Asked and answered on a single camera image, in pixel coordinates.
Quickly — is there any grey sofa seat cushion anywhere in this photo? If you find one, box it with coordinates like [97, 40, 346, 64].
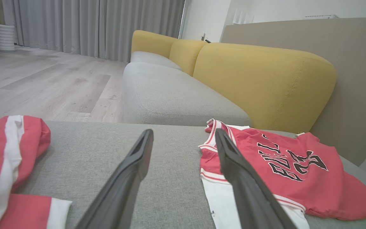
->
[122, 61, 252, 127]
[130, 51, 183, 71]

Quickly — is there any beige panel behind sofa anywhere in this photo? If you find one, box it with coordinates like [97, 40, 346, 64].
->
[220, 17, 366, 166]

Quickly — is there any red basketball jersey top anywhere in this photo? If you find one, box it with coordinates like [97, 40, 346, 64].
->
[198, 118, 366, 229]

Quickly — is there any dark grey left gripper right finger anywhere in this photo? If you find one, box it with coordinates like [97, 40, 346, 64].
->
[215, 128, 298, 229]

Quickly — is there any white ribbed rack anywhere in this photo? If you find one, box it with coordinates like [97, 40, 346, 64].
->
[232, 9, 255, 25]

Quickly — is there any grey pleated curtain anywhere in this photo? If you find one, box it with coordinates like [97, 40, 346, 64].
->
[1, 0, 186, 63]

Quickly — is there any white ribbed cylinder appliance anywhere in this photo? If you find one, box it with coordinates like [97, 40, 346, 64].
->
[0, 24, 16, 52]

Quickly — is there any white flat device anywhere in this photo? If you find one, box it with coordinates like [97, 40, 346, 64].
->
[304, 14, 339, 19]

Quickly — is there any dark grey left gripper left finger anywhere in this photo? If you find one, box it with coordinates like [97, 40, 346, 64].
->
[75, 128, 154, 229]

